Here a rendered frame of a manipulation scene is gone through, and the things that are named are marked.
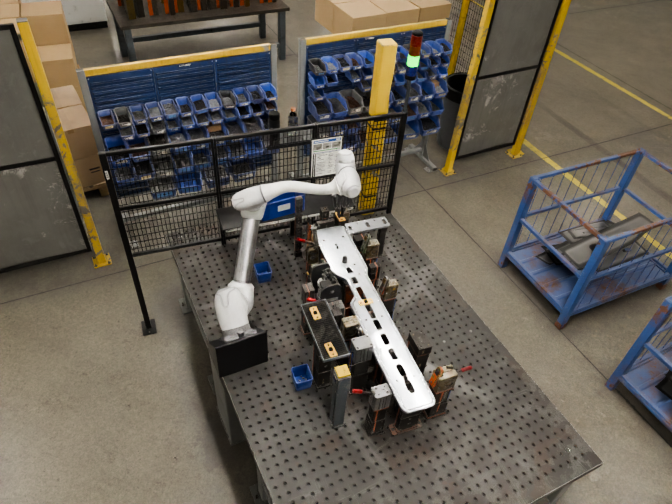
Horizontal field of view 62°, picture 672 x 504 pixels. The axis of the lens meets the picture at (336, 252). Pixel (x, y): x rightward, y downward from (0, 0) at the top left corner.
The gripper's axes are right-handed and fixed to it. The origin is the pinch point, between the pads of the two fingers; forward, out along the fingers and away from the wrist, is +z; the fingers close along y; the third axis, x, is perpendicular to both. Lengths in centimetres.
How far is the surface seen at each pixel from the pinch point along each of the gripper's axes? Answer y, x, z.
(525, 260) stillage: 183, 21, 113
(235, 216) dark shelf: -54, 43, 26
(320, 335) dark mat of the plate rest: -37, -73, 13
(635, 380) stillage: 190, -105, 113
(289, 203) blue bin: -20.4, 35.8, 17.3
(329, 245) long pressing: -4.2, 3.3, 29.2
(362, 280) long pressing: 4.3, -30.7, 29.1
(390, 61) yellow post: 50, 58, -60
